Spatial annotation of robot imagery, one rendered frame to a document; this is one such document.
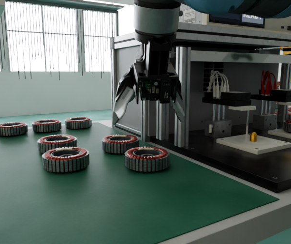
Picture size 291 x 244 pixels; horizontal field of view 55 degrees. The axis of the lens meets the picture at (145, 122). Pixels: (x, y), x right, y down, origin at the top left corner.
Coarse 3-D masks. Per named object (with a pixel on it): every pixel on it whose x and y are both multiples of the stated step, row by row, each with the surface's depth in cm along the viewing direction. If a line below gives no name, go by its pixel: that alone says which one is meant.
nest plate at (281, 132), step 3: (276, 129) 100; (279, 129) 100; (282, 129) 100; (270, 132) 97; (273, 132) 96; (276, 132) 95; (279, 132) 95; (282, 132) 95; (285, 132) 95; (288, 132) 95; (276, 135) 95; (279, 135) 94; (282, 135) 93; (285, 135) 92; (288, 135) 91
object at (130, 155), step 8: (128, 152) 69; (136, 152) 72; (144, 152) 73; (152, 152) 73; (160, 152) 70; (168, 152) 71; (128, 160) 67; (136, 160) 65; (144, 160) 65; (152, 160) 65; (160, 160) 66; (168, 160) 68; (136, 168) 66; (144, 168) 65; (152, 168) 65; (160, 168) 66
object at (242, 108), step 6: (222, 96) 88; (228, 96) 86; (234, 96) 84; (240, 96) 84; (246, 96) 85; (204, 102) 95; (210, 102) 92; (216, 102) 90; (222, 102) 88; (228, 102) 86; (234, 102) 83; (240, 102) 84; (246, 102) 86; (222, 108) 95; (234, 108) 84; (240, 108) 82; (246, 108) 83; (252, 108) 84; (222, 114) 95
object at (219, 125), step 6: (210, 120) 94; (216, 120) 94; (222, 120) 94; (228, 120) 94; (216, 126) 91; (222, 126) 93; (228, 126) 94; (204, 132) 96; (216, 132) 92; (222, 132) 93; (228, 132) 95
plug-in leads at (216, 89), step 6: (216, 72) 90; (210, 78) 94; (210, 84) 94; (222, 84) 94; (228, 84) 92; (216, 90) 90; (222, 90) 94; (228, 90) 92; (204, 96) 95; (210, 96) 95; (216, 96) 91
